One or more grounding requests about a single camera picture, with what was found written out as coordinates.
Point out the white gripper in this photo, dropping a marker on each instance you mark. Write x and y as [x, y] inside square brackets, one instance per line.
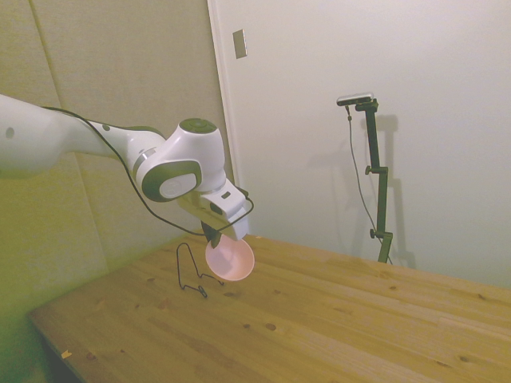
[223, 205]

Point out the pink plastic bowl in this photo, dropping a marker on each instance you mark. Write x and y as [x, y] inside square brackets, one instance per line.
[233, 261]

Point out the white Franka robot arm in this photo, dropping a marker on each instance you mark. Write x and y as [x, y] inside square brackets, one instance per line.
[80, 139]

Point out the black camera stand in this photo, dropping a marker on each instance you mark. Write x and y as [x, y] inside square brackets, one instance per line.
[379, 183]

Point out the grey wall switch plate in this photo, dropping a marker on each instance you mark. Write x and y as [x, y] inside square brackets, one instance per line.
[239, 44]

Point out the grey exterior camera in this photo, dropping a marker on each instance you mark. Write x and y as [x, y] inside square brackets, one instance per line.
[355, 98]

